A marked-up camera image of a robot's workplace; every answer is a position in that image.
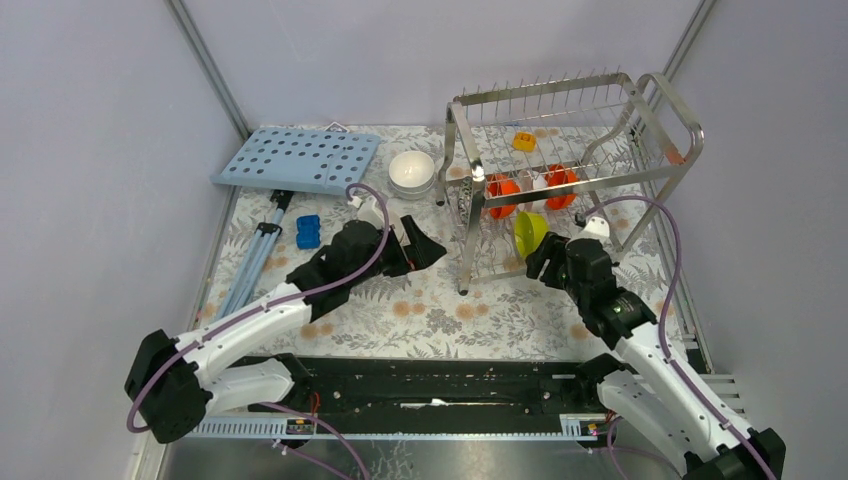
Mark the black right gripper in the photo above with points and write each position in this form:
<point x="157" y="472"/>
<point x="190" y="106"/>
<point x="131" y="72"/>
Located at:
<point x="550" y="246"/>

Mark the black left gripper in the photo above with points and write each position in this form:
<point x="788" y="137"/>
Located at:
<point x="421" y="252"/>

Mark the lime green bowl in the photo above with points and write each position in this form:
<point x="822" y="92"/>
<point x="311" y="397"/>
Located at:
<point x="529" y="231"/>

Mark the white bowl front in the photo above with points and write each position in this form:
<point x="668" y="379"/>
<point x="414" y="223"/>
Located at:
<point x="414" y="192"/>

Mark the stainless steel dish rack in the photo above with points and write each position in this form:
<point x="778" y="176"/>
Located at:
<point x="599" y="135"/>

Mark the beige bowl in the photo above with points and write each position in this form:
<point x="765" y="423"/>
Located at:
<point x="397" y="226"/>

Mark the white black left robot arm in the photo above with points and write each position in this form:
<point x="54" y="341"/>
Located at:
<point x="175" y="382"/>

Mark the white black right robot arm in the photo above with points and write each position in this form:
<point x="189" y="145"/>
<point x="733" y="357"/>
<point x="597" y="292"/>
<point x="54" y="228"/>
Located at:
<point x="644" y="381"/>

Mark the white pink bowl in rack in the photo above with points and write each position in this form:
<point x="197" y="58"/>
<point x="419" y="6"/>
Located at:
<point x="530" y="181"/>

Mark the leopard pattern bowl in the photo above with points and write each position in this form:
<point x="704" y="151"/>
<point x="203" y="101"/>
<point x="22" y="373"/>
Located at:
<point x="464" y="194"/>

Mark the orange bowl lower front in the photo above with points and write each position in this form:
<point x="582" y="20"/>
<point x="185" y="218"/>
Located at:
<point x="499" y="185"/>

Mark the floral table mat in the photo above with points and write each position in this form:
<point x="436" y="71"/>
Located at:
<point x="422" y="315"/>

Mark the small yellow cup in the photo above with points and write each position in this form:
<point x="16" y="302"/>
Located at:
<point x="524" y="142"/>

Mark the blue toy block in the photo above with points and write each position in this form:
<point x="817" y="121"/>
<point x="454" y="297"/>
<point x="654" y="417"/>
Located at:
<point x="308" y="234"/>

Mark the blue perforated tray stand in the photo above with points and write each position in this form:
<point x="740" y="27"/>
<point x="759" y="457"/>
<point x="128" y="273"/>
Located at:
<point x="288" y="161"/>

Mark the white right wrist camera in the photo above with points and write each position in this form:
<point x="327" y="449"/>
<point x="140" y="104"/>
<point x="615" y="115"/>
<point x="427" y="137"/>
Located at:
<point x="596" y="228"/>

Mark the white slotted cable duct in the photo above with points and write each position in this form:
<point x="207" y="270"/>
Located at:
<point x="282" y="428"/>

